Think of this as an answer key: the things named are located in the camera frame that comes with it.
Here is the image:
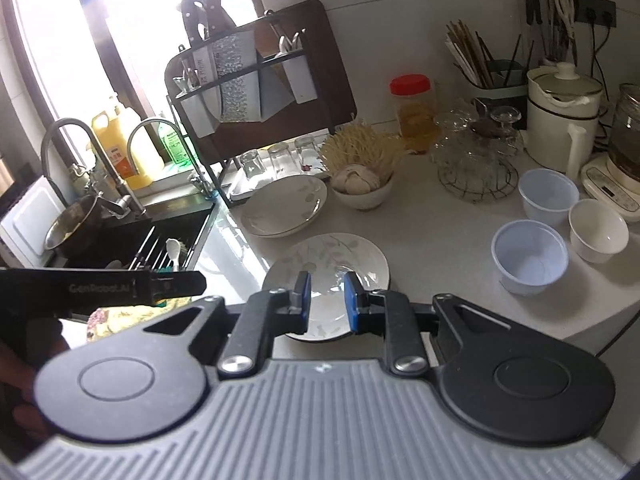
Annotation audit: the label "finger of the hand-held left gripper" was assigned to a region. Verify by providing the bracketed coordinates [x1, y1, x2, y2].
[149, 270, 207, 307]

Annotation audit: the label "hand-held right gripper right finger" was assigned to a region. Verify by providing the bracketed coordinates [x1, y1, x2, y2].
[344, 271, 501, 376]

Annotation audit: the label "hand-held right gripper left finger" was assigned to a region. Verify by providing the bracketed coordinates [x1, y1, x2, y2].
[142, 271, 313, 376]

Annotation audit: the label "leaf print white plate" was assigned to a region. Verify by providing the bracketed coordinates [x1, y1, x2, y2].
[262, 232, 392, 344]
[240, 175, 329, 239]

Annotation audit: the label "white ceramic bowl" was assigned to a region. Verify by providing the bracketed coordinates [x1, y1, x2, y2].
[569, 198, 630, 264]

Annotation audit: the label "person's left hand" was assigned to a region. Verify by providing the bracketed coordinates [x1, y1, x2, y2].
[0, 319, 69, 442]

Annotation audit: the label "floral cloth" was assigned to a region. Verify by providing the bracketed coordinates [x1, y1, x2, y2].
[85, 296, 192, 344]

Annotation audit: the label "steel pot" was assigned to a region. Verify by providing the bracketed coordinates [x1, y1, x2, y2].
[43, 194, 110, 257]

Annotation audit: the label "black kitchen sink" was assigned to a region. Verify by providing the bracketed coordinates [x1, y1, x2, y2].
[47, 199, 217, 273]

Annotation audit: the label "white plastic board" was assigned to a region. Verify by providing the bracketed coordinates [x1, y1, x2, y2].
[0, 176, 67, 269]

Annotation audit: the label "white bowl holding garlic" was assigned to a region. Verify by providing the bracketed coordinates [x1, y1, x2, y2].
[330, 170, 396, 211]

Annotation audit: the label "white drip tray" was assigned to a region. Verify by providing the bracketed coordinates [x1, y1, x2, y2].
[227, 164, 323, 202]

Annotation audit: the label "garlic bulbs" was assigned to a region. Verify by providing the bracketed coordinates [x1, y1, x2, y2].
[333, 166, 382, 195]

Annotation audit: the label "chrome gooseneck faucet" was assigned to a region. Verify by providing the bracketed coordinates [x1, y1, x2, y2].
[126, 117, 217, 202]

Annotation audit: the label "green soap bottle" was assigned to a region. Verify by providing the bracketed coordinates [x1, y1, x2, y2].
[158, 124, 195, 167]

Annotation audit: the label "clear drinking glass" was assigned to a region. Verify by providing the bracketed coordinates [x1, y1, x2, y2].
[294, 134, 322, 172]
[238, 149, 267, 179]
[267, 142, 297, 174]

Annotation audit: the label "yellow detergent bottle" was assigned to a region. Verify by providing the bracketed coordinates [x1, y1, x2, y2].
[91, 104, 164, 192]

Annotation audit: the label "bundle of dried noodles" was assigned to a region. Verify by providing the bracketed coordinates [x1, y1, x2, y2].
[319, 119, 407, 182]

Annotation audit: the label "pale blue plastic bowl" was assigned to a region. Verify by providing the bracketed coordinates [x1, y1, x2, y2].
[518, 168, 580, 229]
[490, 219, 570, 296]

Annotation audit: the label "red lid plastic jar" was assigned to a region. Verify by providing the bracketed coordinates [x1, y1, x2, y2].
[389, 74, 437, 154]

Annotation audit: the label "black dish rack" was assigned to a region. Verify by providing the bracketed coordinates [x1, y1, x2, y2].
[164, 10, 321, 206]

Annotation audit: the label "patterned white cutting board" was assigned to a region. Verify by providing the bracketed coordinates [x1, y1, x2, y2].
[192, 30, 293, 125]

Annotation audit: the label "brown wooden cutting board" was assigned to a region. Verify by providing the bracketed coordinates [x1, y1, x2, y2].
[190, 0, 359, 162]

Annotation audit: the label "white electric pot with lid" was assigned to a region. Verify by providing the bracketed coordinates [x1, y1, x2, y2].
[525, 62, 607, 174]

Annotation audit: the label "bundle of chopsticks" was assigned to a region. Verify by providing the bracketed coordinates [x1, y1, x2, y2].
[445, 20, 536, 88]

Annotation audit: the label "white kettle base with buttons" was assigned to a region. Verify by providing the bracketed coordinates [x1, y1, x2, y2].
[579, 152, 640, 222]

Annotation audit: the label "black hanging kitchen tools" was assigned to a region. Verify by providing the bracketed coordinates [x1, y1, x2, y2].
[524, 0, 547, 28]

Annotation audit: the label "grey hose kitchen faucet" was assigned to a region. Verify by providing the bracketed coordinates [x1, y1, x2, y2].
[40, 117, 147, 217]

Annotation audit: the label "glass cup set on wire rack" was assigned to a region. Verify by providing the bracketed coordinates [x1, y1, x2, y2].
[432, 104, 527, 204]

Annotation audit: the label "dotted handle knives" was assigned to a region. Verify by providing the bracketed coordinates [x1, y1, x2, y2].
[179, 0, 237, 48]

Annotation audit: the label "black power cables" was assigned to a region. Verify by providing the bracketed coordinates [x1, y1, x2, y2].
[590, 22, 617, 106]

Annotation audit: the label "white handled scissors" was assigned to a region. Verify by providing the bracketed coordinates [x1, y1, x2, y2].
[547, 0, 581, 61]

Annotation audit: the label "black wall outlet strip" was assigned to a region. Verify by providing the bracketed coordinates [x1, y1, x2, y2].
[569, 0, 619, 29]

